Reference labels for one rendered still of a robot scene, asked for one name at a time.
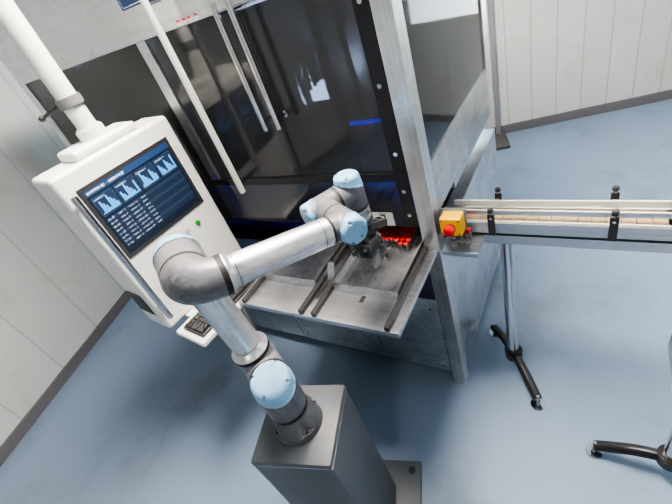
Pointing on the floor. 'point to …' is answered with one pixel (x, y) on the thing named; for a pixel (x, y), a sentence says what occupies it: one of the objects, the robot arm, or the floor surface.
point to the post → (419, 167)
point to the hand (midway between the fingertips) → (378, 264)
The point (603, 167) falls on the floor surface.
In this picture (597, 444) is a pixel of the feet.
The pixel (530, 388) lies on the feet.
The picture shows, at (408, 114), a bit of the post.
